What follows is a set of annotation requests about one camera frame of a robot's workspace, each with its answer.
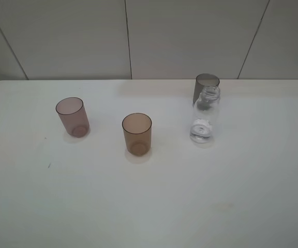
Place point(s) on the clear plastic water bottle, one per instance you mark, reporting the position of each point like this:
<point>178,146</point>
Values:
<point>205,114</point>

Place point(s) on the pink translucent plastic cup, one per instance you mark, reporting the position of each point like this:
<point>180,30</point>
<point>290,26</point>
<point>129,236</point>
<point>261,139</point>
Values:
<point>73,116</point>

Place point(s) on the brown translucent plastic cup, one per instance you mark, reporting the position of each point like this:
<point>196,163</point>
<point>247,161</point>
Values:
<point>137,128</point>

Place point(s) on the grey translucent plastic cup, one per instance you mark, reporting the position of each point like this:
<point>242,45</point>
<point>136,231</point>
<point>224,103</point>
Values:
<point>203,80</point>

